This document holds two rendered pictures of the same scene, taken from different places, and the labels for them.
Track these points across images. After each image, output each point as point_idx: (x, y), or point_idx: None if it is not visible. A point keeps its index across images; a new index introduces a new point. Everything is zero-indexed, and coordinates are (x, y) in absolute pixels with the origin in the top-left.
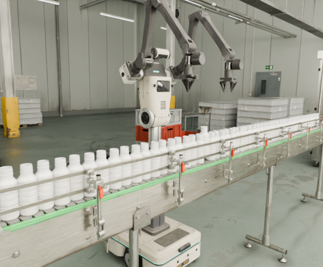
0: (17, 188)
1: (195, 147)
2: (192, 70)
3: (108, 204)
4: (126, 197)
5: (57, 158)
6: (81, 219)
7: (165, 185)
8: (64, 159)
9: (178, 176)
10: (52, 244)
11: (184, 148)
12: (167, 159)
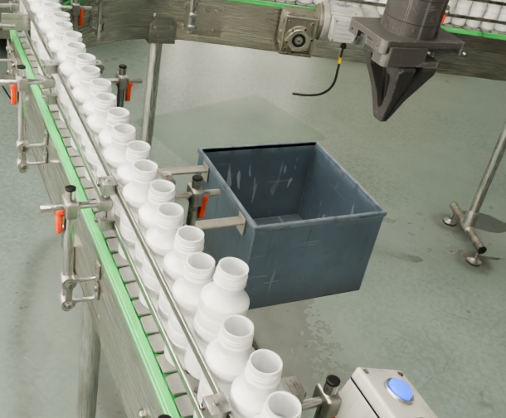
0: (33, 24)
1: (151, 262)
2: (392, 7)
3: (52, 147)
4: (61, 168)
5: (70, 23)
6: (41, 129)
7: (90, 242)
8: (56, 26)
9: (103, 262)
10: (32, 127)
11: (132, 219)
12: (117, 196)
